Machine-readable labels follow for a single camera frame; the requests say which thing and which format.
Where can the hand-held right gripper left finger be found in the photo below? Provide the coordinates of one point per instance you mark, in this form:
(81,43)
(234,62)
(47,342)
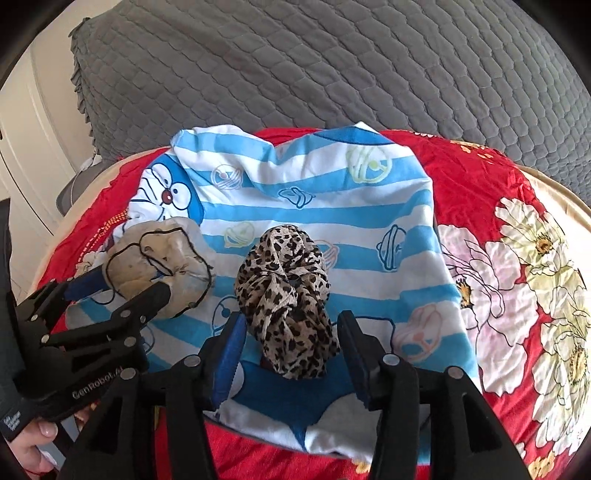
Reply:
(226,364)

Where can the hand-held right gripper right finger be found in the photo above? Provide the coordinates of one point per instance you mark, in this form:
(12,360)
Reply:
(358,364)

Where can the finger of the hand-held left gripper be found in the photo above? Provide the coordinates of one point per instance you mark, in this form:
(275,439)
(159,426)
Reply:
(85,282)
(138,304)

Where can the beige scrunchie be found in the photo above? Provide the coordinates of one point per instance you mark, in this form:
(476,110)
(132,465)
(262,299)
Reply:
(138,258)

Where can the leopard print scrunchie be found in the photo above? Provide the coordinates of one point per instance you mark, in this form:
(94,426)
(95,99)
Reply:
(286,295)

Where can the person's left hand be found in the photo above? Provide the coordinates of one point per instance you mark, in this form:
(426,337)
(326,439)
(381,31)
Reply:
(30,454)

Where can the blue striped cartoon cloth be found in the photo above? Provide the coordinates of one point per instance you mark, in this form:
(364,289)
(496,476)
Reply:
(323,221)

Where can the white wardrobe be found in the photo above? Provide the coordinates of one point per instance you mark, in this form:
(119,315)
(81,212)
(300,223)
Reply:
(27,138)

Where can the red floral blanket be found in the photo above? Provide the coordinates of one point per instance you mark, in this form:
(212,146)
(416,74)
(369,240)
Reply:
(461,184)

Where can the grey quilted cover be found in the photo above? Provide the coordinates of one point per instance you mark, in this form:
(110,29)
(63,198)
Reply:
(323,69)

